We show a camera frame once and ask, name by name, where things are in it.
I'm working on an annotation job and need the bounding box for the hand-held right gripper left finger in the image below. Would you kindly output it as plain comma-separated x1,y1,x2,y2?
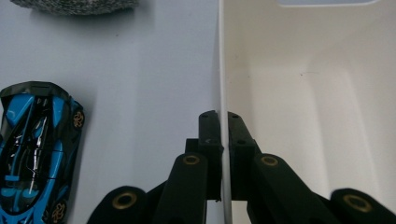
185,109,224,202

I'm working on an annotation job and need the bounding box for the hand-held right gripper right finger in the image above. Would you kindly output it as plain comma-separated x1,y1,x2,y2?
227,111,263,202

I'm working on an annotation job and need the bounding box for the white plastic storage box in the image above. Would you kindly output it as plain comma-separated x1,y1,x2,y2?
216,0,396,224

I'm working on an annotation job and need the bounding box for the blue and black toy car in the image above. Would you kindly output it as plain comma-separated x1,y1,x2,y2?
0,80,85,224

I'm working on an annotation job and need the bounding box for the grey fluffy cloth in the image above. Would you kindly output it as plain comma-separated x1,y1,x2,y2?
8,0,141,17

